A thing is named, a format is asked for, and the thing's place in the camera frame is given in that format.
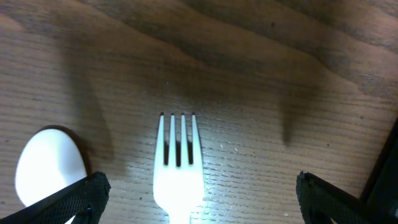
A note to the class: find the white plastic fork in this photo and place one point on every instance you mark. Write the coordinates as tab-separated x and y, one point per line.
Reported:
178	189

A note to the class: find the black plastic tray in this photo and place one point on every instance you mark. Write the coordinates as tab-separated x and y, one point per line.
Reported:
381	187

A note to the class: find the white plastic spoon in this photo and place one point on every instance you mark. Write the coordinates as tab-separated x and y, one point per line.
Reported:
49	162

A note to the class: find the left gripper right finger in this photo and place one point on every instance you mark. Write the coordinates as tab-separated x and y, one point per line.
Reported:
323	203

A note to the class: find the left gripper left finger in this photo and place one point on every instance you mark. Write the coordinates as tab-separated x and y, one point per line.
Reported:
82	202

